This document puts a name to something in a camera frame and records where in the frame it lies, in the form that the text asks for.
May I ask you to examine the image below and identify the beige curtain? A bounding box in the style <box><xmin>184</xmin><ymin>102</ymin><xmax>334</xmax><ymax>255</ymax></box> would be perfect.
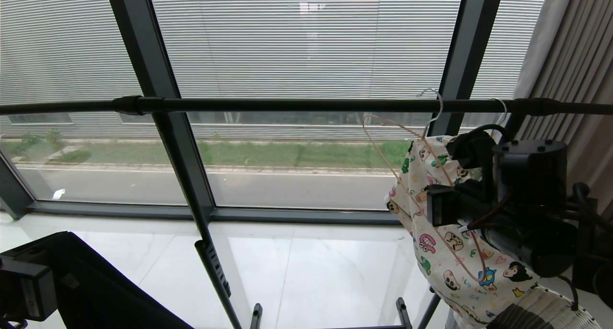
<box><xmin>512</xmin><ymin>0</ymin><xmax>613</xmax><ymax>210</ymax></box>

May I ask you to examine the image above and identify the cream printed garment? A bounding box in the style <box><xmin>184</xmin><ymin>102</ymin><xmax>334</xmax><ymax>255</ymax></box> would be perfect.
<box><xmin>386</xmin><ymin>136</ymin><xmax>542</xmax><ymax>328</ymax></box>

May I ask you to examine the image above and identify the pink clothes hanger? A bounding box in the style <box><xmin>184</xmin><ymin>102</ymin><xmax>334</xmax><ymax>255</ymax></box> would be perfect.
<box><xmin>492</xmin><ymin>98</ymin><xmax>508</xmax><ymax>128</ymax></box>
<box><xmin>363</xmin><ymin>89</ymin><xmax>489</xmax><ymax>284</ymax></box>

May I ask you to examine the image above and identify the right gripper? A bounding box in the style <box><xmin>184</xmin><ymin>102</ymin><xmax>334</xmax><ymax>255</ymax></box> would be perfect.
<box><xmin>425</xmin><ymin>183</ymin><xmax>579</xmax><ymax>279</ymax></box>

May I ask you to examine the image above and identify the window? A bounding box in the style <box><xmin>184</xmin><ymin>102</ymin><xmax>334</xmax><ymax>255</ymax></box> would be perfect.
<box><xmin>0</xmin><ymin>0</ymin><xmax>551</xmax><ymax>225</ymax></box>

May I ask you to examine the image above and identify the white laundry basket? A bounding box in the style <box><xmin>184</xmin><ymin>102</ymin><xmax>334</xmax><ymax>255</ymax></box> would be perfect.
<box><xmin>485</xmin><ymin>285</ymin><xmax>602</xmax><ymax>329</ymax></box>

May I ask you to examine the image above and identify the black garment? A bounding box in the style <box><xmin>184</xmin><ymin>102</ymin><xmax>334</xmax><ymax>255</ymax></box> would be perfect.
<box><xmin>0</xmin><ymin>231</ymin><xmax>193</xmax><ymax>329</ymax></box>

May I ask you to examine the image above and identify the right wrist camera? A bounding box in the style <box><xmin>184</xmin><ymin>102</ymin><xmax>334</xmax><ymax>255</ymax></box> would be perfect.
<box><xmin>446</xmin><ymin>125</ymin><xmax>569</xmax><ymax>207</ymax></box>

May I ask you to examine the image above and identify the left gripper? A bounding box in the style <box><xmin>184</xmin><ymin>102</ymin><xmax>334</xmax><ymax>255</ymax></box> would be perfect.
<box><xmin>0</xmin><ymin>255</ymin><xmax>58</xmax><ymax>321</ymax></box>

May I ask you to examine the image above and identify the black clothes rack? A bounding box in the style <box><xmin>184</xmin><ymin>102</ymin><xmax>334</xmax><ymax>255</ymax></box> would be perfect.
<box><xmin>0</xmin><ymin>95</ymin><xmax>613</xmax><ymax>329</ymax></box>

